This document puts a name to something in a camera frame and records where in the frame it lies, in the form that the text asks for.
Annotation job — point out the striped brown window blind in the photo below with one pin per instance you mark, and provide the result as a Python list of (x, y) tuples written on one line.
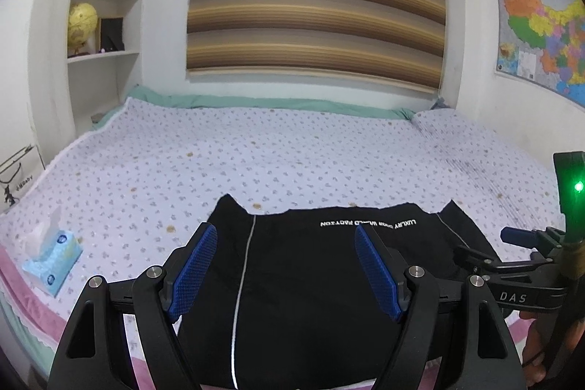
[(315, 6)]

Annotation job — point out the black hooded jacket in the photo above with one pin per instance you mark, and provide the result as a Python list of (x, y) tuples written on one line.
[(297, 280)]

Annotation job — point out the white cardboard box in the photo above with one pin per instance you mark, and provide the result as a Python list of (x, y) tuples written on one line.
[(23, 180)]

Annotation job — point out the person's right hand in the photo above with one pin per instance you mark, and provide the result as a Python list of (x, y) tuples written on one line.
[(534, 339)]

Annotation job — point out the colourful wall map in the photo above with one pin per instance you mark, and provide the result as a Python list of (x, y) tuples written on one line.
[(539, 29)]

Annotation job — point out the bed with patterned sheet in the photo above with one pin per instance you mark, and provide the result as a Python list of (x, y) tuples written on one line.
[(228, 152)]

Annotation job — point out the white bookshelf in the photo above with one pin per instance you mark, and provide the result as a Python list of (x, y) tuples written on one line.
[(112, 70)]

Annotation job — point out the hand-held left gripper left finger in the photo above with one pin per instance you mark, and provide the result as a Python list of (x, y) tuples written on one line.
[(192, 271)]

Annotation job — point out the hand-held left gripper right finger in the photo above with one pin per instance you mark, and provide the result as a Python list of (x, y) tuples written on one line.
[(377, 275)]

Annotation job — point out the blue tissue box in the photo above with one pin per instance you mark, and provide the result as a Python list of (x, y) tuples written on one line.
[(55, 257)]

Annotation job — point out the yellow globe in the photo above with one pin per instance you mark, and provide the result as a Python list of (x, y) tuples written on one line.
[(82, 24)]

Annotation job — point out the black box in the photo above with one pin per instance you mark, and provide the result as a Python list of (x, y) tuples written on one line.
[(112, 33)]

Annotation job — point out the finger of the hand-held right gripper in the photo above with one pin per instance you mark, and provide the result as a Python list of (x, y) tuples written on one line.
[(518, 234), (475, 258)]

